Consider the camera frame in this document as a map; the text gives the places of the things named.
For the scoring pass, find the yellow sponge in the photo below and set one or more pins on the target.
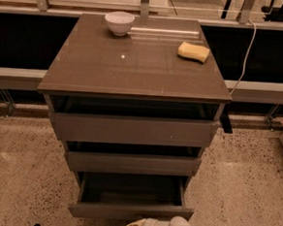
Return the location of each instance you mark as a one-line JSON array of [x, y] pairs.
[[196, 52]]

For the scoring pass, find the white ceramic bowl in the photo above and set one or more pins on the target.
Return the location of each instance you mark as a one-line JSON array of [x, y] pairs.
[[119, 23]]

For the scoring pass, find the grey middle drawer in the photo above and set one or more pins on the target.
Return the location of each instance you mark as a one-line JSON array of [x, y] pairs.
[[157, 160]]

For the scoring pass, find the grey drawer cabinet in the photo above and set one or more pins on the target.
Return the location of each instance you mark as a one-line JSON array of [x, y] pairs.
[[141, 64]]

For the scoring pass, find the grey bottom drawer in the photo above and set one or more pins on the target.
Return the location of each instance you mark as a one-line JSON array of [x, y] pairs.
[[130, 197]]

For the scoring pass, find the metal rail barrier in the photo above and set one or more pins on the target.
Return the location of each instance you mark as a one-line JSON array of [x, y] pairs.
[[245, 91]]

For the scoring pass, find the grey drawer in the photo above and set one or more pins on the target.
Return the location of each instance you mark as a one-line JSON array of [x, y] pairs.
[[130, 197], [157, 160], [78, 117]]

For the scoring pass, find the grey top drawer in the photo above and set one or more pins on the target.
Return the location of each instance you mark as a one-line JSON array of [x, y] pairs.
[[78, 117]]

